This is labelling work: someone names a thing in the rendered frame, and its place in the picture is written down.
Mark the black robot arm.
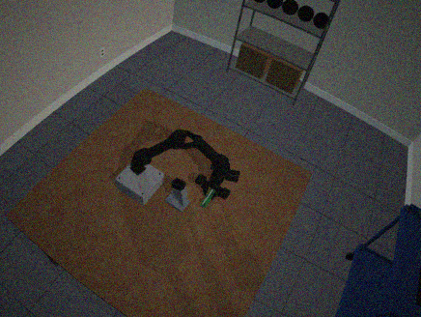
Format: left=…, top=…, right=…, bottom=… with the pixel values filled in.
left=130, top=129, right=240, bottom=185

